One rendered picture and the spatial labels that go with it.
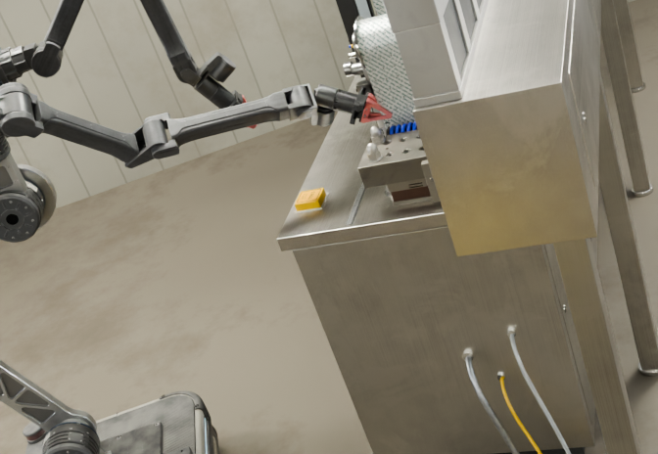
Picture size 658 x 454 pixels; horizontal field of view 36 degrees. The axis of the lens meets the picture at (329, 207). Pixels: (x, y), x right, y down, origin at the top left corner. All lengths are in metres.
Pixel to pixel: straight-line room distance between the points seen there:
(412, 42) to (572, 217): 0.41
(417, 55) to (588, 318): 0.64
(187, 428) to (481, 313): 1.09
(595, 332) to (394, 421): 1.06
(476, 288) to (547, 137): 0.96
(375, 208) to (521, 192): 0.90
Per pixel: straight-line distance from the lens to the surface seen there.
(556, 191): 1.78
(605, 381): 2.12
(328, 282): 2.70
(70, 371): 4.38
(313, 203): 2.73
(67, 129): 2.55
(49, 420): 3.36
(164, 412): 3.42
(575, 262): 1.95
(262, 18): 5.54
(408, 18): 1.68
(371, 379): 2.88
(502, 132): 1.73
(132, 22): 5.54
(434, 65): 1.71
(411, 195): 2.59
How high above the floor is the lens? 2.12
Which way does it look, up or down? 27 degrees down
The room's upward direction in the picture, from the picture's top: 20 degrees counter-clockwise
